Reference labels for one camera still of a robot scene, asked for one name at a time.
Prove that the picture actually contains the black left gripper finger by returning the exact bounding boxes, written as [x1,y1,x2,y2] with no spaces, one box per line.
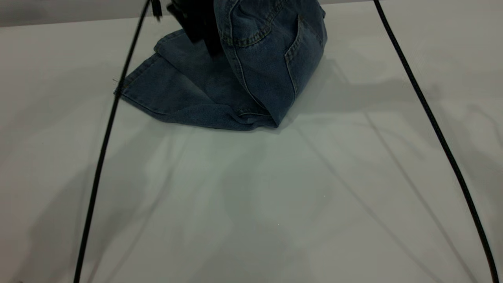
[167,0,205,44]
[200,0,224,56]

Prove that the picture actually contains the blue denim jeans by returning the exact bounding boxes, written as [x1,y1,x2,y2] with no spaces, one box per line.
[114,0,328,131]

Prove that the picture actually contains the black braided cable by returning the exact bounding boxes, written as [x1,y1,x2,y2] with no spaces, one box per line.
[73,0,152,283]
[373,0,499,283]

